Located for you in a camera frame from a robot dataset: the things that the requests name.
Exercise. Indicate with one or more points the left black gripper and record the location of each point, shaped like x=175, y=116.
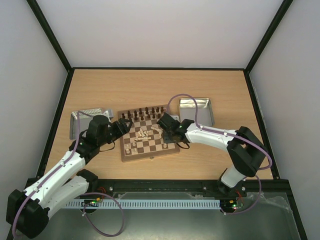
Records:
x=123, y=129

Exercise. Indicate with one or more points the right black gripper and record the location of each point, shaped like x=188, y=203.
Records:
x=165, y=122

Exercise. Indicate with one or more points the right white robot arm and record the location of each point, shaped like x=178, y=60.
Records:
x=246, y=151

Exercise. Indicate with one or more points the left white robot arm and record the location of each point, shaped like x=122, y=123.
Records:
x=30, y=210

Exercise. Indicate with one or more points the pile of white pieces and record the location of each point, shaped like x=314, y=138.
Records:
x=151, y=133

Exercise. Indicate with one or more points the wooden chess board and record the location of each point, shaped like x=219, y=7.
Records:
x=146, y=149

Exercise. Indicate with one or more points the dark chess pieces row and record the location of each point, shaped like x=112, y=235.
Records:
x=143, y=114

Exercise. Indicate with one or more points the yellow metal tin box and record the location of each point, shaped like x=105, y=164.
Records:
x=205, y=115

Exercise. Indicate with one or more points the silver metal tin lid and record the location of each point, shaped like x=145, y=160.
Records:
x=83, y=118

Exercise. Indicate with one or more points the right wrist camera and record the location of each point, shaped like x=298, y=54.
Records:
x=175, y=117

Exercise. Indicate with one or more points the black enclosure frame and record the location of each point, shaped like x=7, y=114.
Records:
x=271, y=185

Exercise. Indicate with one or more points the black mounting rail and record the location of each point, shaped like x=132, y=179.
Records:
x=207, y=188

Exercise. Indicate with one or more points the light blue cable duct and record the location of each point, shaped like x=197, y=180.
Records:
x=148, y=204

